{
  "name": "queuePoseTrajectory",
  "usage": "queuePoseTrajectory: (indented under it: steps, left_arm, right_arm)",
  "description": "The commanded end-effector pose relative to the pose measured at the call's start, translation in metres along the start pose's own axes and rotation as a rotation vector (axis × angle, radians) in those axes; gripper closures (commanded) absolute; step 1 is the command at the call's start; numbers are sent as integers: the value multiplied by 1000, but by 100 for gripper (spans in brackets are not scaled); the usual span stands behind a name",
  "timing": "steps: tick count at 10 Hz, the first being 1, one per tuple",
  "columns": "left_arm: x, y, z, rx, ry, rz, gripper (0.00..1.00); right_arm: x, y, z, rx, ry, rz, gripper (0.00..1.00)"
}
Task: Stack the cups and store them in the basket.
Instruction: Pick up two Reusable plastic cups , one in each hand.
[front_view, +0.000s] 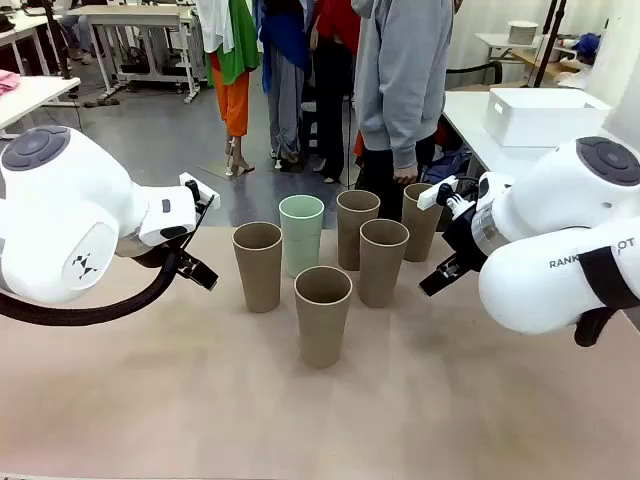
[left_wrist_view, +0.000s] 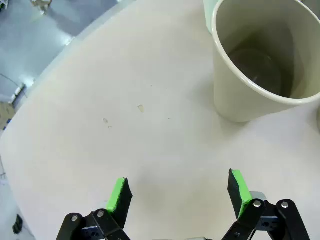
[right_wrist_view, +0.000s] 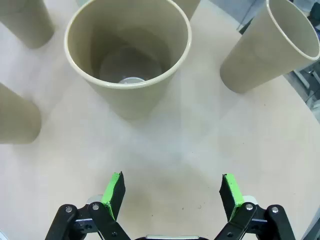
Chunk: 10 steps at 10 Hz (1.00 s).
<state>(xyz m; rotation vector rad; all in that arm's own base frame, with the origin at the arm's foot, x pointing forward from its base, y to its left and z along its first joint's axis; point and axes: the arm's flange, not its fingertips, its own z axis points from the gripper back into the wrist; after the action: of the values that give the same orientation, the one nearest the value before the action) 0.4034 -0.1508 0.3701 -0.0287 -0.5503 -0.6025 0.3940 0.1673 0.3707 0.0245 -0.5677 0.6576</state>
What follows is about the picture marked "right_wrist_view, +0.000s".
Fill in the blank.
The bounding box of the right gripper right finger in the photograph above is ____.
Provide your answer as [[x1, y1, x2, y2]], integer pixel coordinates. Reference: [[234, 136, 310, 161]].
[[214, 172, 297, 240]]

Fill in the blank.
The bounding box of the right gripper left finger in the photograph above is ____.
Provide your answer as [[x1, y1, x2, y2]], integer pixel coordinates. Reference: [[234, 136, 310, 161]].
[[45, 171, 131, 240]]

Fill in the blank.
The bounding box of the tan plastic cup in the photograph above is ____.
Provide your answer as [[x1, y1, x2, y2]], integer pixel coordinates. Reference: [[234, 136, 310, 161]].
[[64, 0, 193, 120], [0, 0, 55, 50], [172, 0, 202, 22], [0, 82, 42, 145], [219, 0, 320, 95]]

